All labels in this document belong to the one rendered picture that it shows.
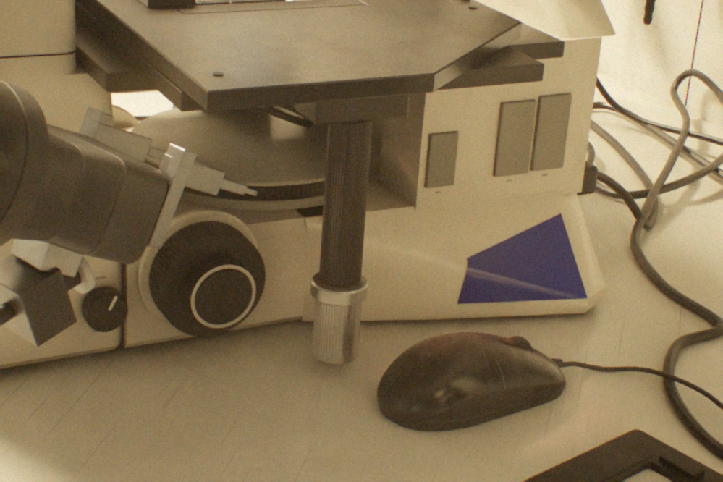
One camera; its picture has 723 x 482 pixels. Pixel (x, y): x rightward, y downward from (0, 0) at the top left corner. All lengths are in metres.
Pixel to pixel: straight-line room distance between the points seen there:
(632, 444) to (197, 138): 0.34
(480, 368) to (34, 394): 0.24
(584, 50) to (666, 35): 0.50
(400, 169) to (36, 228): 0.33
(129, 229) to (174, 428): 0.17
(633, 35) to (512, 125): 0.57
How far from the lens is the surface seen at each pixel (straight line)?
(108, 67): 0.73
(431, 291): 0.87
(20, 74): 0.75
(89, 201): 0.62
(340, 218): 0.77
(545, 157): 0.91
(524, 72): 0.75
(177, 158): 0.64
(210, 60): 0.68
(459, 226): 0.88
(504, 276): 0.88
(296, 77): 0.66
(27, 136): 0.59
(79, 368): 0.82
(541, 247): 0.90
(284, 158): 0.89
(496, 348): 0.79
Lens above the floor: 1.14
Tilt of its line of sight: 21 degrees down
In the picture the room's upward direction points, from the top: 4 degrees clockwise
